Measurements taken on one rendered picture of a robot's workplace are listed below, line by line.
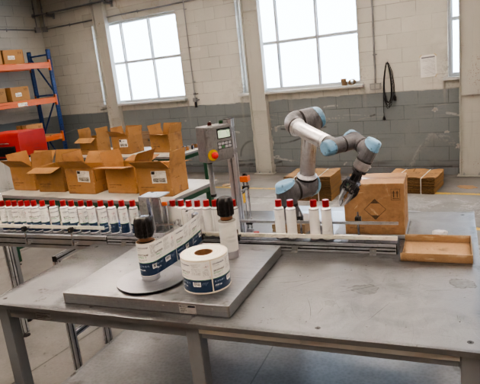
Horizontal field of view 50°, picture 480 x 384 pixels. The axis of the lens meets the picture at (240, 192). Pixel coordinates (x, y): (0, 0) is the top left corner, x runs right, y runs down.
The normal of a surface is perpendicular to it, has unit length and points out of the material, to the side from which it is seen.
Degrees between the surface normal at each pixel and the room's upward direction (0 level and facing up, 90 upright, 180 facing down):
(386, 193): 90
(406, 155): 90
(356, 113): 90
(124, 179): 90
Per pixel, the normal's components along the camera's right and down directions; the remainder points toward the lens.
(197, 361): -0.37, 0.26
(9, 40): 0.86, 0.03
